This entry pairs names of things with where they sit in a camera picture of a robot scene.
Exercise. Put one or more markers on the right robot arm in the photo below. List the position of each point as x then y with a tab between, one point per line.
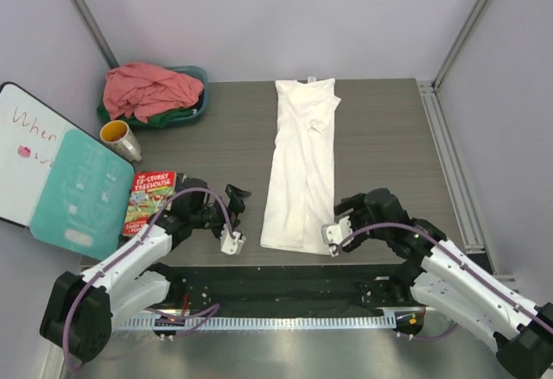
436	273

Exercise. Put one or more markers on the yellow inside mug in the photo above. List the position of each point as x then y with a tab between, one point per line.
117	136

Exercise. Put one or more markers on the left corner aluminium post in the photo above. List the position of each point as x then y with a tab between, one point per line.
94	30

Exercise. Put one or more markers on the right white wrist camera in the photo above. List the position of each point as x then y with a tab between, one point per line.
337	235

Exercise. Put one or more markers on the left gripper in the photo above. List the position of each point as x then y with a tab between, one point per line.
236	205

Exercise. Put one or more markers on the white t shirt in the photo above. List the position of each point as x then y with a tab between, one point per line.
300	198

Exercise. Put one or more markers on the pink t shirt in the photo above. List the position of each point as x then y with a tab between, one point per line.
147	92

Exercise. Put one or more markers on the white slotted cable duct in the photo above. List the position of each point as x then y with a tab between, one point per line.
146	321

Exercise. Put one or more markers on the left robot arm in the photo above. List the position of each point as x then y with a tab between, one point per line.
83	309

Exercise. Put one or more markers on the corner aluminium post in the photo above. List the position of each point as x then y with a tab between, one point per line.
94	30
470	24

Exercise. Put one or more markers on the right corner aluminium post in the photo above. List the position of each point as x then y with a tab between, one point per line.
470	24

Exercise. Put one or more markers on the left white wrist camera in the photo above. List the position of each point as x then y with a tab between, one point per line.
231	242

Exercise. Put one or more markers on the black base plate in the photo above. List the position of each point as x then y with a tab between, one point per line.
317	291

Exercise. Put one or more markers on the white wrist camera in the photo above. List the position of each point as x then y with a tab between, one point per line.
337	235
231	242

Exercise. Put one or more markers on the teal laundry basket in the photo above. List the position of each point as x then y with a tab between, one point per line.
198	85

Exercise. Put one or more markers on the whiteboard with red writing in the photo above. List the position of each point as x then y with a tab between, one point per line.
31	134

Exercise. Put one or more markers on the teal mat sheet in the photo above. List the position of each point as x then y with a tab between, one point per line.
84	200

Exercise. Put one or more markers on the red book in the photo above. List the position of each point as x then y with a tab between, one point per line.
149	192

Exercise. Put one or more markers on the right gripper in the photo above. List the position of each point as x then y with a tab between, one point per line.
356	203

